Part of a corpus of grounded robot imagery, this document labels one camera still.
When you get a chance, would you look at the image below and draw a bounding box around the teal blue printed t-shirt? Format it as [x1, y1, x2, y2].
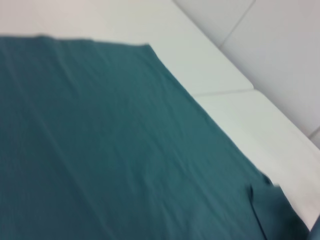
[0, 36, 315, 240]

